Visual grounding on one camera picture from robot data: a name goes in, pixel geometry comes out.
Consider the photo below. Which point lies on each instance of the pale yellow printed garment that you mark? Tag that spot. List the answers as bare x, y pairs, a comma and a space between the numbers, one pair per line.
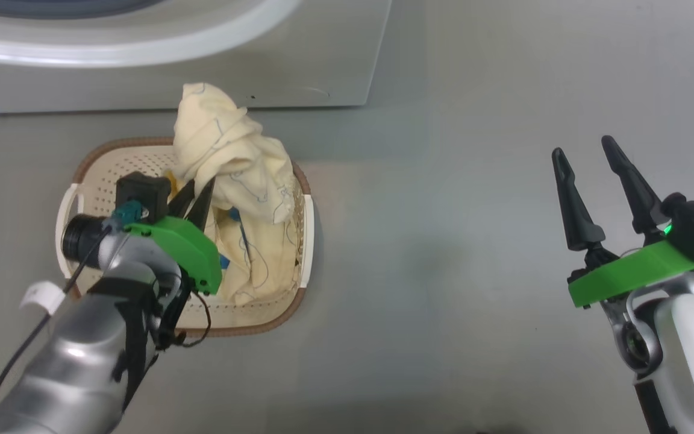
244, 169

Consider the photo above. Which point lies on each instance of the cream perforated laundry basket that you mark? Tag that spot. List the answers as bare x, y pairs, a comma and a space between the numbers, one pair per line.
106, 175

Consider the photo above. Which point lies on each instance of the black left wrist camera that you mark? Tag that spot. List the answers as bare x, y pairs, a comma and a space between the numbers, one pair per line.
142, 193

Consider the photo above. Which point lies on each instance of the white washing machine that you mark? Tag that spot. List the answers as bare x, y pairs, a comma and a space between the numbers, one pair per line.
299, 66

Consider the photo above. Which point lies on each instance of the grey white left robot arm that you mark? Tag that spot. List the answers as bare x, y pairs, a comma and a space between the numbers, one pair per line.
70, 361

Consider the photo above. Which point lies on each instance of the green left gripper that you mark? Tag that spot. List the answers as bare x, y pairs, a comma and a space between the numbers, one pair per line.
190, 247

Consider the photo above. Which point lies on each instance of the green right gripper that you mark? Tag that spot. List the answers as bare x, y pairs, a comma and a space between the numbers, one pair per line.
624, 274

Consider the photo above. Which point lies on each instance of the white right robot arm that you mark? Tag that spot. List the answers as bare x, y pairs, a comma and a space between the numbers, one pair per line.
690, 349

